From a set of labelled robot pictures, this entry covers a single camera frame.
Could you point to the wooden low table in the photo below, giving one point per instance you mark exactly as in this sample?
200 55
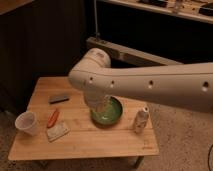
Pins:
86 139

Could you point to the grey metal beam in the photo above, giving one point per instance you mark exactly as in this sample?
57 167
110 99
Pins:
129 55

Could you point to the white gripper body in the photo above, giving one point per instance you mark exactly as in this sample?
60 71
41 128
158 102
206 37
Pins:
98 104

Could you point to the white plastic cup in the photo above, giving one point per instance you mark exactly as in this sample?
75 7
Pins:
27 123

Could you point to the orange carrot toy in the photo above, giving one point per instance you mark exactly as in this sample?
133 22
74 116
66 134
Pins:
52 120

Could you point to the beige sponge pad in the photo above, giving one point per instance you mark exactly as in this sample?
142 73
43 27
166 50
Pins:
57 131

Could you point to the white patterned bottle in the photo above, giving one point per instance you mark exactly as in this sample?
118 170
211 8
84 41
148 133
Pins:
141 120

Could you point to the dark grey rectangular block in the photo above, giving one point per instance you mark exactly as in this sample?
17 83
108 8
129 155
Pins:
58 99

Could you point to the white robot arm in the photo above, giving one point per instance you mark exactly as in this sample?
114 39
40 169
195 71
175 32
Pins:
187 86

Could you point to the green ceramic bowl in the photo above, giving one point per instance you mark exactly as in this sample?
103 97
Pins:
110 114

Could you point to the metal vertical pole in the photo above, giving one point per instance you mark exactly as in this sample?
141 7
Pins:
97 33

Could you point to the background shelf counter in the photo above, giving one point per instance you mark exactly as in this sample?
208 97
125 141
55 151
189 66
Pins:
187 9

